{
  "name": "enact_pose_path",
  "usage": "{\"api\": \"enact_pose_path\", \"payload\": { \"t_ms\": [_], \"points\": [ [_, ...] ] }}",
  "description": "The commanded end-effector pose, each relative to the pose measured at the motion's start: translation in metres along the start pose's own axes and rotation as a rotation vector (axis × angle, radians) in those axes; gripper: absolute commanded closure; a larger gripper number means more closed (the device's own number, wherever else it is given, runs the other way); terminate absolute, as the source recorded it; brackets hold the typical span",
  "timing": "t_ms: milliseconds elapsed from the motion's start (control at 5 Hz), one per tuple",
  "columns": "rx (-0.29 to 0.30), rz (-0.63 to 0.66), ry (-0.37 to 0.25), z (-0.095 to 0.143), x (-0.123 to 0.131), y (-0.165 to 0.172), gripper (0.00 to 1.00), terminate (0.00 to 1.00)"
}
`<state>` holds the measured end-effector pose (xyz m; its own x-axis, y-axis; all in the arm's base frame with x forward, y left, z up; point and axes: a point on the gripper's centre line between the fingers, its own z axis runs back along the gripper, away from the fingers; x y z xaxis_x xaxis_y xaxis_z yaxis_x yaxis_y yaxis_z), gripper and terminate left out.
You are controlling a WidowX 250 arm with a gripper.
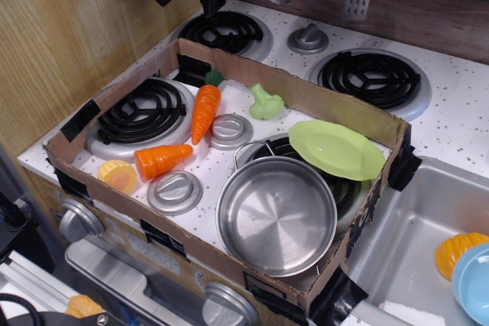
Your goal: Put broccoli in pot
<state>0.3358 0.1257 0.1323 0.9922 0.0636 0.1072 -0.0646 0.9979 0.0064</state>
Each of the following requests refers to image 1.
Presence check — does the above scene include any light green toy broccoli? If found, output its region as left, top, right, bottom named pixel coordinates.
left=249, top=83, right=285, bottom=120

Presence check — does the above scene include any stainless steel pot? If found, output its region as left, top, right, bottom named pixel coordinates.
left=215, top=150, right=338, bottom=278

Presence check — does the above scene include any back left black burner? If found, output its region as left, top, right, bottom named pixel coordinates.
left=173, top=11, right=274, bottom=62

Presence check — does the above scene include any whole orange toy carrot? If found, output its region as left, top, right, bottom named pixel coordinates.
left=191, top=70, right=224, bottom=146

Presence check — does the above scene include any silver stove knob back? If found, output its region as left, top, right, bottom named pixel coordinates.
left=287, top=24, right=329, bottom=55

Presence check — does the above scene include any silver stove knob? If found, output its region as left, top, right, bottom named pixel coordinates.
left=147, top=170, right=203, bottom=216
left=204, top=114, right=253, bottom=151
left=287, top=24, right=329, bottom=55

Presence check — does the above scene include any front left black burner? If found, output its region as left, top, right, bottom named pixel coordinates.
left=86, top=77, right=195, bottom=163

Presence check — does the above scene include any silver stove knob middle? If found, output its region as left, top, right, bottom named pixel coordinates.
left=204, top=114, right=253, bottom=151

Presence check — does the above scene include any orange toy carrot half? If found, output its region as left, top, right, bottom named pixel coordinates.
left=134, top=144, right=193, bottom=181

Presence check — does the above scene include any yellow toy corn piece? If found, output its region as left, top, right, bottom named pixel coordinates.
left=98, top=160, right=137, bottom=194

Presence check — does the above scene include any silver stove knob front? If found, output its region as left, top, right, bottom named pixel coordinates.
left=147, top=170, right=203, bottom=216

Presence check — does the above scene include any back right black burner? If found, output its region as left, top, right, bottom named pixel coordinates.
left=308, top=48, right=432, bottom=121

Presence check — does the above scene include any light green plastic plate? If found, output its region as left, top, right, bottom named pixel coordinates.
left=288, top=120, right=386, bottom=181

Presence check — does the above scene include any left silver oven knob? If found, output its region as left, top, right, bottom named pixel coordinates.
left=59, top=199, right=105, bottom=243

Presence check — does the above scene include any silver oven knob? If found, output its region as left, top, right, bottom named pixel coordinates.
left=59, top=199, right=105, bottom=243
left=202, top=282, right=258, bottom=326

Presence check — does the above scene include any right silver oven knob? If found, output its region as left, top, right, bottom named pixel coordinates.
left=202, top=282, right=258, bottom=326

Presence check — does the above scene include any brown cardboard fence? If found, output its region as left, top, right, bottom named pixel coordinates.
left=44, top=39, right=413, bottom=324

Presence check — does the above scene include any silver sink basin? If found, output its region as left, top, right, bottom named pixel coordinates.
left=344, top=157, right=488, bottom=325

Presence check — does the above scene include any orange toy pumpkin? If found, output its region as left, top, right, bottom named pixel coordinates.
left=434, top=232, right=488, bottom=281

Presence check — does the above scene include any light blue bowl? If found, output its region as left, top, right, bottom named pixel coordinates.
left=452, top=243, right=488, bottom=325

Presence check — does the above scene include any silver oven door handle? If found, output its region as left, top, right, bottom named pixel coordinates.
left=65, top=240, right=205, bottom=325

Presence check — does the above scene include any black cable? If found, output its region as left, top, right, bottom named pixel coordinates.
left=0, top=292, right=43, bottom=326

